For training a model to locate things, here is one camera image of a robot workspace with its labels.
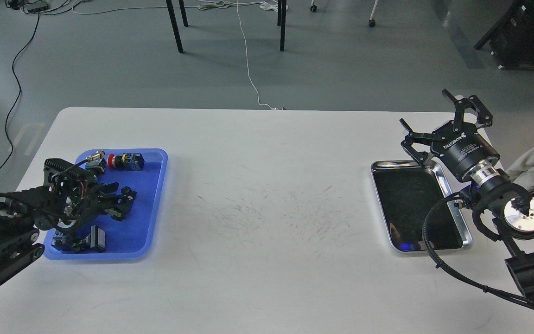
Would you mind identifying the black gripper body on right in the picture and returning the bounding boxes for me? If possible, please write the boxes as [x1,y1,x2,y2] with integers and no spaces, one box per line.
[432,122,500,182]

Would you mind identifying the black gripper body on left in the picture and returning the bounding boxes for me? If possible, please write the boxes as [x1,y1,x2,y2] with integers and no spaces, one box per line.
[42,158,105,232]

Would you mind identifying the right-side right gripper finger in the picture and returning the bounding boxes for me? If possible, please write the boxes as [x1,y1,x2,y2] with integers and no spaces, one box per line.
[442,89,492,135]
[399,118,442,167]

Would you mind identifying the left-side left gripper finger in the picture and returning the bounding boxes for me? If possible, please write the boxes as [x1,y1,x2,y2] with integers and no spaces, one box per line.
[100,204,131,221]
[100,186,137,205]

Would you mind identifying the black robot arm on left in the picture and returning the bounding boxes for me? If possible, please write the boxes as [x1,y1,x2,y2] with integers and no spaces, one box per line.
[0,151,136,286]

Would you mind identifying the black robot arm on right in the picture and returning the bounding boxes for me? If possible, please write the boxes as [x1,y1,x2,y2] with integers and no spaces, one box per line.
[400,89,534,311]

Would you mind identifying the blue plastic tray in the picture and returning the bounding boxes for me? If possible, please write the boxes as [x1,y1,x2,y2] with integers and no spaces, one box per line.
[43,148,169,261]

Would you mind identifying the silver metal tray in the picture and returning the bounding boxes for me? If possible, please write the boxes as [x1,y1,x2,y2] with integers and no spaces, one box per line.
[370,161,473,256]

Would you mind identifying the black square push button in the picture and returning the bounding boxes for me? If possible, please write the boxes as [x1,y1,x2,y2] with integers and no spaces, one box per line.
[51,225,106,253]

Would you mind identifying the red emergency stop button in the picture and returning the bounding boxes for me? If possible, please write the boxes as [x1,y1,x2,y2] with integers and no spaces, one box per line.
[106,153,145,172]

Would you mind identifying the black cabinet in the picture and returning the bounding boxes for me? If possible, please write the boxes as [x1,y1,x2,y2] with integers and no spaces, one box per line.
[473,0,534,71]

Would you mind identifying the black table leg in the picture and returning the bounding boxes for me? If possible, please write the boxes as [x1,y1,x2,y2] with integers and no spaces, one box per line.
[277,0,287,51]
[165,0,184,54]

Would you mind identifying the green selector switch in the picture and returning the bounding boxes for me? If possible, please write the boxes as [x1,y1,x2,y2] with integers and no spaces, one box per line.
[83,150,107,176]

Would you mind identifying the black cable on floor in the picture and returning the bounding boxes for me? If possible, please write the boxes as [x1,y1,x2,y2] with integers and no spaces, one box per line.
[0,13,40,212]

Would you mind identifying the white cable on floor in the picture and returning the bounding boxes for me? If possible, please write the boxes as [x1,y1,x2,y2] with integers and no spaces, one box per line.
[198,0,289,111]

